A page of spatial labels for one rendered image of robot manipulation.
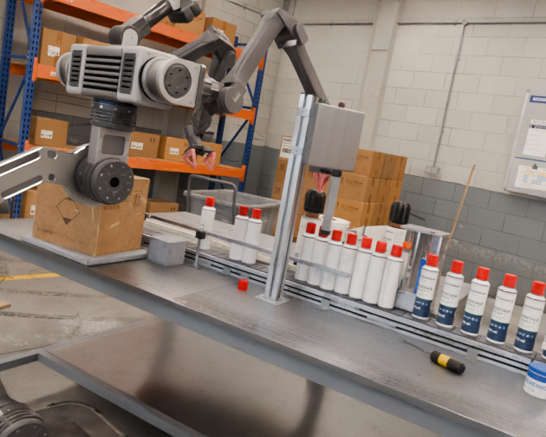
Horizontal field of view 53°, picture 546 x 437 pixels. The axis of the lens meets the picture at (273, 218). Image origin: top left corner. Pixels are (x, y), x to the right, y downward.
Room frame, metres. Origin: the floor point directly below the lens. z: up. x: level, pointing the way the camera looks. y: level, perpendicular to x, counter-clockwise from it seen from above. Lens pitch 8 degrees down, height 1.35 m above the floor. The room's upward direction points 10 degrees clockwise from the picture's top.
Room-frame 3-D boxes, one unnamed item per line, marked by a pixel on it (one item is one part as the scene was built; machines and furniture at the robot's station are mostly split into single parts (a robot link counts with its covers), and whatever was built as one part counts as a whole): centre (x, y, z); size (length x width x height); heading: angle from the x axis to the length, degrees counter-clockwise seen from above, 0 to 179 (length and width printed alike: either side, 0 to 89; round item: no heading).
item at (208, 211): (2.08, 0.25, 0.98); 0.05 x 0.05 x 0.20
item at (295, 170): (1.75, -0.05, 1.16); 0.04 x 0.04 x 0.67; 60
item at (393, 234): (2.34, -0.53, 1.04); 0.09 x 0.09 x 0.29
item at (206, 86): (1.60, 0.27, 1.45); 0.09 x 0.08 x 0.12; 49
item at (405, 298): (1.77, -0.49, 1.01); 0.14 x 0.13 x 0.26; 60
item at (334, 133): (1.77, -0.13, 1.38); 0.17 x 0.10 x 0.19; 115
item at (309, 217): (2.18, -0.15, 1.03); 0.09 x 0.09 x 0.30
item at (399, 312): (1.90, -0.08, 0.86); 1.65 x 0.08 x 0.04; 60
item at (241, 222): (2.01, 0.11, 0.98); 0.05 x 0.05 x 0.20
